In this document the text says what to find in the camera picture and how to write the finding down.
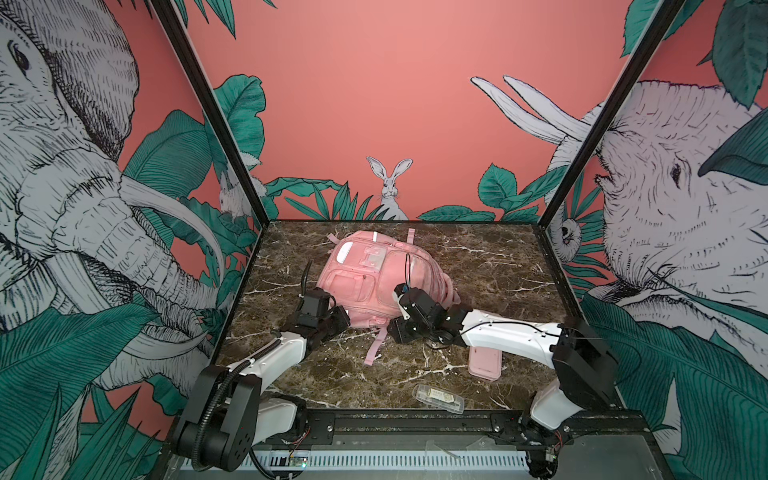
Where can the black frame post left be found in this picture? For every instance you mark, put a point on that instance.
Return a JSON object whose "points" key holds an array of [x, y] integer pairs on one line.
{"points": [[171, 23]]}

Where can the black frame post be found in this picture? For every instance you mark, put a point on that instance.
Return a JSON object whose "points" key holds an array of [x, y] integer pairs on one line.
{"points": [[663, 16], [171, 23]]}

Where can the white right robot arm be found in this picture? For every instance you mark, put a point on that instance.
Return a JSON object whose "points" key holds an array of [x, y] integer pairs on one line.
{"points": [[585, 367]]}

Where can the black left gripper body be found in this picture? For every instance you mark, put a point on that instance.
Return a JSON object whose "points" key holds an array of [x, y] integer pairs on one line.
{"points": [[335, 322]]}

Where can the pink pencil case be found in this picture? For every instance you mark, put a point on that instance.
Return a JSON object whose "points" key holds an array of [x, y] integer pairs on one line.
{"points": [[485, 363]]}

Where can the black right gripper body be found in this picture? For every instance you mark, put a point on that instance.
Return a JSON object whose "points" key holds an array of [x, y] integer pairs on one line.
{"points": [[409, 331]]}

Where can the white ventilation grille strip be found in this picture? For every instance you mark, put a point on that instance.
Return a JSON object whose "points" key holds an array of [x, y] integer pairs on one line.
{"points": [[349, 460]]}

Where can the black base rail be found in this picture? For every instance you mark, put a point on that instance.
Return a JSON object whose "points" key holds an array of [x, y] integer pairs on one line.
{"points": [[507, 427]]}

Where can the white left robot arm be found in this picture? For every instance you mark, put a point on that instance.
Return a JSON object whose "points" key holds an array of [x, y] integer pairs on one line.
{"points": [[227, 413]]}

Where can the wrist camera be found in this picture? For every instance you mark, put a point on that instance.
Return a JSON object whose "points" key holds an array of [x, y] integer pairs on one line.
{"points": [[420, 303], [315, 306]]}

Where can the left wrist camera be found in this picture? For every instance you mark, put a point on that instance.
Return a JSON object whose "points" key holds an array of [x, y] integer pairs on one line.
{"points": [[315, 306]]}

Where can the clear plastic eraser box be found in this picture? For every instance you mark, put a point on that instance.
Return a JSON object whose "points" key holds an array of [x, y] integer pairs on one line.
{"points": [[440, 399]]}

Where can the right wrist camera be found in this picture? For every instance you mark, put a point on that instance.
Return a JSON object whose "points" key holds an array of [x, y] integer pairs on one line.
{"points": [[420, 303]]}

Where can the black frame post right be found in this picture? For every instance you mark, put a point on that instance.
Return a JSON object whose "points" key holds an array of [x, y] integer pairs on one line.
{"points": [[663, 16]]}

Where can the pink student backpack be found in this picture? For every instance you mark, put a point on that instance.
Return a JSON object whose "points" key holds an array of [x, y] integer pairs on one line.
{"points": [[365, 267]]}

